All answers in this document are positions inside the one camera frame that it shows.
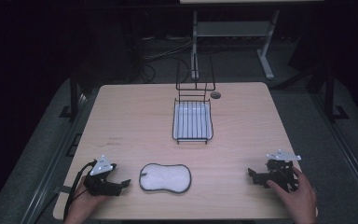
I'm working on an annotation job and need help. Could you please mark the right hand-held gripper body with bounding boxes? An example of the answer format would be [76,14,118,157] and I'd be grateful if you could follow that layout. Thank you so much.
[264,148,302,192]

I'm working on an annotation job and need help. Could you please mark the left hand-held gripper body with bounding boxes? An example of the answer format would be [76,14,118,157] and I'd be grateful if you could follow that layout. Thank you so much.
[83,154,123,197]

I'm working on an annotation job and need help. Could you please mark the white sponge with dark edge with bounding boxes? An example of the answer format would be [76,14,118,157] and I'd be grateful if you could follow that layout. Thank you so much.
[138,162,193,195]

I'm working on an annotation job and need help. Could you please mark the black wire rack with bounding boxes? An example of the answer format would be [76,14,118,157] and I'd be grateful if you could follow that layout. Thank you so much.
[172,55,216,146]

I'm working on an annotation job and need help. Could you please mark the person's left hand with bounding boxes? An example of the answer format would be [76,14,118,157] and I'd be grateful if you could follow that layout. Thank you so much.
[62,175,110,224]

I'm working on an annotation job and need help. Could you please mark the person's right hand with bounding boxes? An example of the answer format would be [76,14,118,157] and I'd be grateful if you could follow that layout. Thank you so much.
[266,165,319,224]

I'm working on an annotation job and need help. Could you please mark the white plastic drip tray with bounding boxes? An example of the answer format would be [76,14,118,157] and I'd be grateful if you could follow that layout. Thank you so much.
[172,100,214,141]

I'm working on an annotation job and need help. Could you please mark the black metal stand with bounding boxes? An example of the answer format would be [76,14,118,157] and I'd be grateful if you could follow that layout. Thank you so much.
[321,66,350,123]
[59,69,87,119]

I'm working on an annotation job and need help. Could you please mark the black cable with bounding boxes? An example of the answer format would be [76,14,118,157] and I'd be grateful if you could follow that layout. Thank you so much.
[62,160,98,220]

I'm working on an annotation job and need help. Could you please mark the aluminium floor rail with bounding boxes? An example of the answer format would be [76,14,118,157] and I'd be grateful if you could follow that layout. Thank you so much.
[18,91,91,224]
[310,92,358,216]

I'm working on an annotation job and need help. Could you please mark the bundle of floor cables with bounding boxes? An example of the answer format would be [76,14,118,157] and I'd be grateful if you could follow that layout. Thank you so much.
[138,36,197,85]

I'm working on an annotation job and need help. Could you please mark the white metal desk frame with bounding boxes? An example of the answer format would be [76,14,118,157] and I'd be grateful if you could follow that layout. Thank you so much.
[190,8,282,81]

